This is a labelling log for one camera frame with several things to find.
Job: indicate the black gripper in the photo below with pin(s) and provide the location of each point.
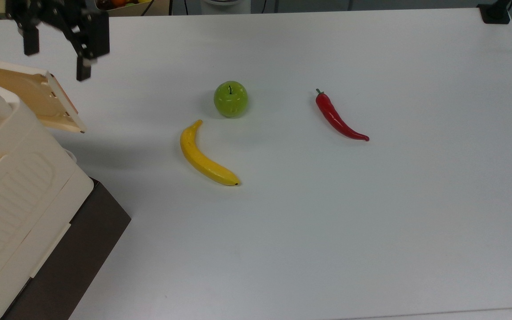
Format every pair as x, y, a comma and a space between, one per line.
67, 20

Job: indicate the cream cabinet door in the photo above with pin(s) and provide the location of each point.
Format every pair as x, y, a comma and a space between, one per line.
29, 95

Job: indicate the white robot base cylinder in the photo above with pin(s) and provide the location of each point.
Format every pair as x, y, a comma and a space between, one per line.
226, 5

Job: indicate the cream plastic cabinet body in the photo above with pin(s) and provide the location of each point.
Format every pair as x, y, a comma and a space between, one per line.
11, 195

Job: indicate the yellow plastic banana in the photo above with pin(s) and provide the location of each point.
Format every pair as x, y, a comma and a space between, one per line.
200, 158

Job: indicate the green plastic apple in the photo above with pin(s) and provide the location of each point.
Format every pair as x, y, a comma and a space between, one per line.
230, 99

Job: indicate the dark brown drawer base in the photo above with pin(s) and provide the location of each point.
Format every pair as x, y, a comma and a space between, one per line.
82, 240

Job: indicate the red plastic chili pepper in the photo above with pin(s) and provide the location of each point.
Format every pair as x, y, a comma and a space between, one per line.
337, 119

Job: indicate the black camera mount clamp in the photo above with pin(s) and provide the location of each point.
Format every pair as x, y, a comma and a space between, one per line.
495, 12

